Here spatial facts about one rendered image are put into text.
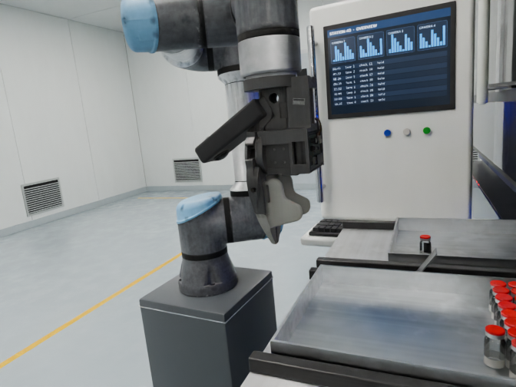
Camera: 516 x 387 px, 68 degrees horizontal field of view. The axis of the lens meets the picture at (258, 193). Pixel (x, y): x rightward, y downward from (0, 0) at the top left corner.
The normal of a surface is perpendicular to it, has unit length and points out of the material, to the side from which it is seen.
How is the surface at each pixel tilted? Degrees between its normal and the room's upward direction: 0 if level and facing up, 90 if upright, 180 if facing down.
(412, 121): 90
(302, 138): 90
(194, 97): 90
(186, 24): 111
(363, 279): 90
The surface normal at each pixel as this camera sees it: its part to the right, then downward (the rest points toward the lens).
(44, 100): 0.92, 0.00
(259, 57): -0.34, 0.22
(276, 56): 0.10, 0.18
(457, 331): -0.09, -0.98
